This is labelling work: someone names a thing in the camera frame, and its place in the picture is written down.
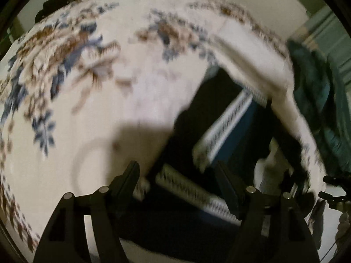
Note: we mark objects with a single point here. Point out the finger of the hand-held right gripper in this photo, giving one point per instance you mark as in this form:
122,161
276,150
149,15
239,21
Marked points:
334,181
333,196

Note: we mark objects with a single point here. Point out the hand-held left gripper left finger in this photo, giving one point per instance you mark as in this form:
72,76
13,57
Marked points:
131,175

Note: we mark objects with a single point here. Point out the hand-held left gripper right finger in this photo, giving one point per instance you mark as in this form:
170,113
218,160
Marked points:
226,183

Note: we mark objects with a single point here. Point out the black grey striped sweater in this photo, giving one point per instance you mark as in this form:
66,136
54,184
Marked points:
197,115

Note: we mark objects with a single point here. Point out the pile of black clothes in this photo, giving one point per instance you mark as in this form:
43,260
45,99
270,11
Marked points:
54,2

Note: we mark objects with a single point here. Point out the dark green quilt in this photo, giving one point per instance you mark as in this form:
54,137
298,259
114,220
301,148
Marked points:
309,87

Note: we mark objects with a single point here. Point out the floral printed blanket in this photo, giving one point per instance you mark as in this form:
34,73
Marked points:
123,46

